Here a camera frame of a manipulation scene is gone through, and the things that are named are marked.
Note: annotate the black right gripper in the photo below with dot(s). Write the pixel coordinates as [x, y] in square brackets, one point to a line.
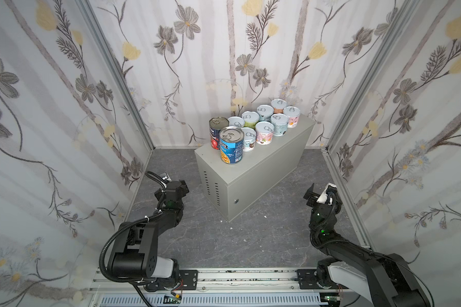
[312, 196]

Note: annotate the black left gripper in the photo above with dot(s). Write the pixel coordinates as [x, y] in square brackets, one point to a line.
[180, 187]

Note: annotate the blue labelled tin can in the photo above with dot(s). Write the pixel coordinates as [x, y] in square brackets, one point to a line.
[231, 145]

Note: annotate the dark blue tomato can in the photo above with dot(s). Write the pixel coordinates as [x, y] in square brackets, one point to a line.
[216, 124]

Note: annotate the yellow labelled can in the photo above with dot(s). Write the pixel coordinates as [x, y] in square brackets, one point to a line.
[236, 121]

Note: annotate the pink labelled white-lid can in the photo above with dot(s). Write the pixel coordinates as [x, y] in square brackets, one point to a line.
[264, 132]

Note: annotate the light blue can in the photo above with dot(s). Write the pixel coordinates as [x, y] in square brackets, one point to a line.
[280, 122]

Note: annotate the pink fruit labelled can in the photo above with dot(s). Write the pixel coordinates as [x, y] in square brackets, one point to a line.
[293, 114]

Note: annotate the green labelled can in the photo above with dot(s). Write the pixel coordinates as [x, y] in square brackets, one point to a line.
[251, 118]

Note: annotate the teal labelled white-lid can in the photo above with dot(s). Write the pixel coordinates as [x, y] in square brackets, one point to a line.
[265, 112]

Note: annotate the orange labelled can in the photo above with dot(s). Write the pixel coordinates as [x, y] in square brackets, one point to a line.
[278, 105]

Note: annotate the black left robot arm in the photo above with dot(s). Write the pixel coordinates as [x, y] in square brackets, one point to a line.
[131, 254]

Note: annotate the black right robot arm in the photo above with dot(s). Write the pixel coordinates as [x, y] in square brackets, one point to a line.
[384, 280]

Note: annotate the grey metal cabinet box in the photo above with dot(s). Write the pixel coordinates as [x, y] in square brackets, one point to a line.
[234, 188]

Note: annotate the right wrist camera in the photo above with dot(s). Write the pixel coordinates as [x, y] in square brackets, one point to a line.
[329, 195]

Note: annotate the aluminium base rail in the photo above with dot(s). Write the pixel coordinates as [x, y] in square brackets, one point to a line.
[217, 281]

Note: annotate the white slotted cable duct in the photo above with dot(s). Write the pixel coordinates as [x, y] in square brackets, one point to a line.
[250, 299]

